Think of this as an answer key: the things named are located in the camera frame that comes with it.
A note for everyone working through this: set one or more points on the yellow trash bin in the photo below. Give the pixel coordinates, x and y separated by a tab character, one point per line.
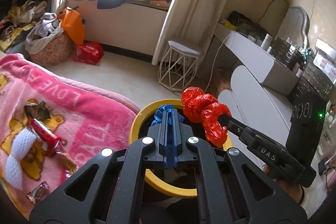
135	121

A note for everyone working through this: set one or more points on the pink printed blanket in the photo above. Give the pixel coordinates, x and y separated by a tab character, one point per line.
78	134

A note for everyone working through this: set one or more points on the orange bag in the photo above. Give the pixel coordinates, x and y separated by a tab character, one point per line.
73	24

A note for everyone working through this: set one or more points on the brown clear wrapper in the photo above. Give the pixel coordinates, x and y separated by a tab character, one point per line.
67	161

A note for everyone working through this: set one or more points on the dark cosmetics organiser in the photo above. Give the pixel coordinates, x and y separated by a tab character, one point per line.
287	53

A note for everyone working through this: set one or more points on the dark snack packet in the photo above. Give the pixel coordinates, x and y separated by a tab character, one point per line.
39	109

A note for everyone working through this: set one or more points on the black bag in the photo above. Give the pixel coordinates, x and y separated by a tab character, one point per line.
244	20

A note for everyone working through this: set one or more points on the pile of folded clothes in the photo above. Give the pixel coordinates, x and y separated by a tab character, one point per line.
21	14

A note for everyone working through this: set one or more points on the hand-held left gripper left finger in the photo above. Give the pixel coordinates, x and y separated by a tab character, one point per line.
166	140

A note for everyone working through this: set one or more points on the red shopping bag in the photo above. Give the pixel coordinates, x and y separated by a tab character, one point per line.
89	52

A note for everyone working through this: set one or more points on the clear plastic wrapper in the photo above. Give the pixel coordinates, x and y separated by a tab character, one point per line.
39	191

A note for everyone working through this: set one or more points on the silver framed mirror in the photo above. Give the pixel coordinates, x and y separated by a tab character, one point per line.
294	27

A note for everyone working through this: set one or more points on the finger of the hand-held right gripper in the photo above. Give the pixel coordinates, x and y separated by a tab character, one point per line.
236	127

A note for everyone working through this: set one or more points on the blue plastic bag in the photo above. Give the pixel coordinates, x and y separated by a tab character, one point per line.
160	112

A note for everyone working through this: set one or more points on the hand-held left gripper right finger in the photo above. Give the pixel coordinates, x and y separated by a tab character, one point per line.
174	140

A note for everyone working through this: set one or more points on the grey white garment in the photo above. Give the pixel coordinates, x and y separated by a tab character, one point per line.
44	24

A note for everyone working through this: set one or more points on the red snack wrapper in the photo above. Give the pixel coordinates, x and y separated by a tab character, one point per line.
44	133

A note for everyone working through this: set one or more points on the white bottle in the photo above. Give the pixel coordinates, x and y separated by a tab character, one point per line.
267	41

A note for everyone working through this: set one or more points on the floral laundry basket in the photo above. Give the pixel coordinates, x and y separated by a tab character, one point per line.
55	50

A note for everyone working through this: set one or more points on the person's leg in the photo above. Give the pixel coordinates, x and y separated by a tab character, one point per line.
173	212

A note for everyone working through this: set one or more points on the red plastic bag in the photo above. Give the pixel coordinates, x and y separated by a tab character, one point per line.
207	113

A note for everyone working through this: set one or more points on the white foam fruit net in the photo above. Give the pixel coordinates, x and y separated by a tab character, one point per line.
18	150

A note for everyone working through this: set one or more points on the person's right hand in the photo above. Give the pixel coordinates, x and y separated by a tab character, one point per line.
287	188

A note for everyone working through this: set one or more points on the white dresser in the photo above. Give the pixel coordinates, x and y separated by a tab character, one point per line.
252	56

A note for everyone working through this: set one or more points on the wide cream curtain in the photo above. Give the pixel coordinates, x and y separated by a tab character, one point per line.
199	3

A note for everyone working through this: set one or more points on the white rounded chair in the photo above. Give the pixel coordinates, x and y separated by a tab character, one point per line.
252	108

